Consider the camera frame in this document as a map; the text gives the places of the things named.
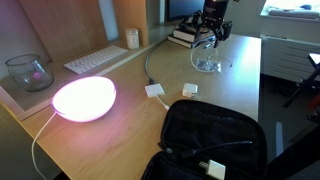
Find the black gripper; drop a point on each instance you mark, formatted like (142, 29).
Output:
(215, 10)

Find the wooden desk shelf unit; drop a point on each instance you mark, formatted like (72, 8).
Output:
(66, 26)

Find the black pen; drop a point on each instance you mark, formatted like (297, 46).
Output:
(207, 45)

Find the thick dark hardcover book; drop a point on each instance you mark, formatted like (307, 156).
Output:
(185, 35)

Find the thin dark hardcover book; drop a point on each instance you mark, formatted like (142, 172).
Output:
(181, 42)

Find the black computer monitor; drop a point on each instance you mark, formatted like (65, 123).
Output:
(181, 6)

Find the white charger cube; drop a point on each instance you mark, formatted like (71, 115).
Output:
(190, 90)

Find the white pillar candle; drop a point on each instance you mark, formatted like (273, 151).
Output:
(132, 38)

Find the white radiator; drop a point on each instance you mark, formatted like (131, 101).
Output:
(283, 56)

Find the white adapter dongle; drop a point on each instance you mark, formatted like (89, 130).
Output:
(154, 90)

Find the black zip pouch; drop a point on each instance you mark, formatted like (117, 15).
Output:
(200, 123)

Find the black folding stand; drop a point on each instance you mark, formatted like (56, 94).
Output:
(306, 81)

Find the white slim keyboard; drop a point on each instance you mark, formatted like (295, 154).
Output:
(95, 59)

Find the grey flat strip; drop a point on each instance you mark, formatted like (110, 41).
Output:
(279, 140)

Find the white pronged plug charger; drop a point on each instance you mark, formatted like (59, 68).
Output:
(215, 169)

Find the glowing dome table lamp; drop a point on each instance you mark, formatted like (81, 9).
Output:
(83, 99)

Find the round glass bowl vase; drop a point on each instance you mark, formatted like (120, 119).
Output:
(30, 77)

